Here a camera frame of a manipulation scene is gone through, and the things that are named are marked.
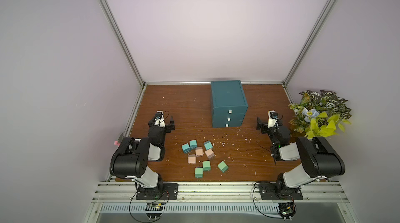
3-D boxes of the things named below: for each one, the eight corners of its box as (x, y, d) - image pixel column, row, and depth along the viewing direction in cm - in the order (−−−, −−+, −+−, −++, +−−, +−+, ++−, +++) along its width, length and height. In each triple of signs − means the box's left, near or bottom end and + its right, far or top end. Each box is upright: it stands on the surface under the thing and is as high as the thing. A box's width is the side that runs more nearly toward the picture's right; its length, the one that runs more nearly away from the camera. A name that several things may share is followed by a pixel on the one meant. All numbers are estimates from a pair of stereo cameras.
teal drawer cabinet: (211, 129, 97) (212, 108, 79) (210, 103, 110) (211, 80, 93) (240, 129, 97) (248, 107, 79) (236, 103, 110) (241, 80, 93)
